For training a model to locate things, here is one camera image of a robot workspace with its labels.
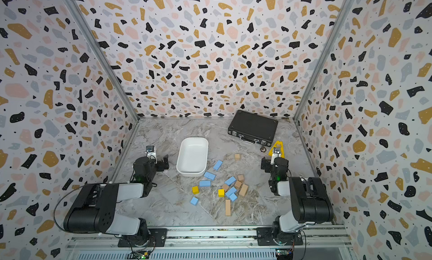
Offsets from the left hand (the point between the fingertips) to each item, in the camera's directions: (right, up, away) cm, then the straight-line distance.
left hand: (159, 155), depth 92 cm
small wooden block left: (+36, -16, -4) cm, 40 cm away
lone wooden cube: (+43, -2, +8) cm, 44 cm away
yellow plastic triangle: (+69, +5, +14) cm, 71 cm away
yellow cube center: (+34, -19, -6) cm, 39 cm away
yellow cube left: (+21, -17, -7) cm, 28 cm away
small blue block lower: (+40, -20, -8) cm, 45 cm away
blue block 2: (+28, -11, 0) cm, 30 cm away
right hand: (+64, -2, +2) cm, 64 cm away
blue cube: (+21, -22, -9) cm, 31 cm away
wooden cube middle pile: (+43, -15, -4) cm, 46 cm away
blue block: (+32, -7, +5) cm, 33 cm away
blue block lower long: (+39, -18, -6) cm, 43 cm away
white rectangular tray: (+16, -2, +8) cm, 18 cm away
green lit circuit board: (+1, -39, -22) cm, 45 cm away
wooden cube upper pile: (+44, -12, -2) cm, 46 cm away
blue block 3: (+39, -14, -2) cm, 41 cm away
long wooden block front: (+37, -24, -10) cm, 46 cm away
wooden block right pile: (+46, -18, -5) cm, 49 cm away
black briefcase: (+54, +15, +16) cm, 58 cm away
